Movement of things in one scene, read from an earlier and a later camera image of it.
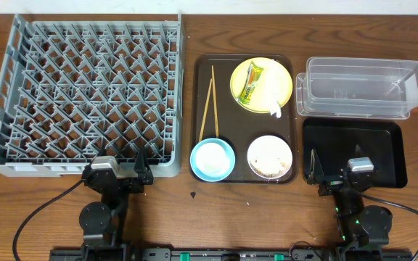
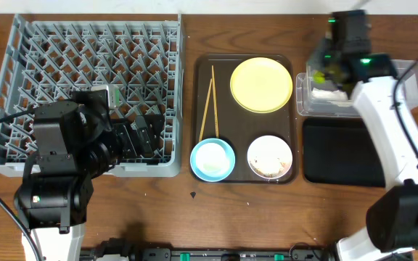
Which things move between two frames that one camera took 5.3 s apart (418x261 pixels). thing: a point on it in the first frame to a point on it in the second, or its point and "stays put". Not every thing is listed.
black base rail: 231,254 stays put
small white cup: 212,159 stays put
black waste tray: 334,142 stays put
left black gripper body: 123,181 to 129,138
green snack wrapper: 254,75 to 318,77
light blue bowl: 212,159 stays put
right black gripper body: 325,186 to 321,61
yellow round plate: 273,88 stays put
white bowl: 269,157 stays put
